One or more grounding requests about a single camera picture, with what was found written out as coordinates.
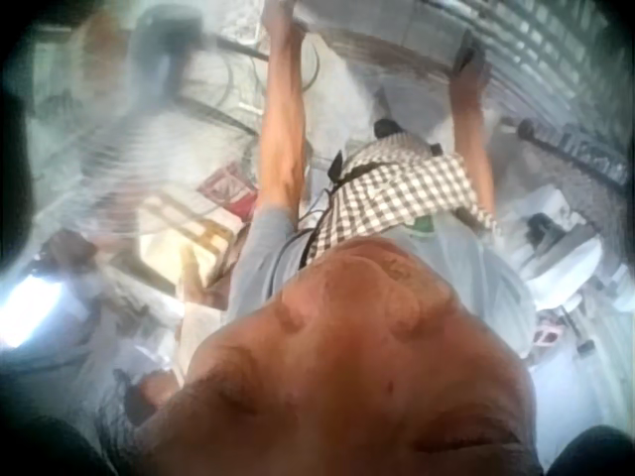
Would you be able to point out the person's left hand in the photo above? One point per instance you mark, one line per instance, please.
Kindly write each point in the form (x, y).
(278, 17)

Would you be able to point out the person's right hand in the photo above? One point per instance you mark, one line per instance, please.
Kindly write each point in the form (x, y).
(470, 62)

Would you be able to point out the white panel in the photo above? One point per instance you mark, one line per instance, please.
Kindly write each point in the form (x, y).
(377, 25)

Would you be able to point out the person's legs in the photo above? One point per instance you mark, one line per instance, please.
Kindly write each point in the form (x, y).
(390, 128)

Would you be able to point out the red and white packet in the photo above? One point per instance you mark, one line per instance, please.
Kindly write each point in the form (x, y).
(229, 189)

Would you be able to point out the pink small box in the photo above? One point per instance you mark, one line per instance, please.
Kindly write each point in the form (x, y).
(545, 333)

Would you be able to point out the wooden frame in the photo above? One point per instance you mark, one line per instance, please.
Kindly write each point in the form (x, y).
(193, 233)

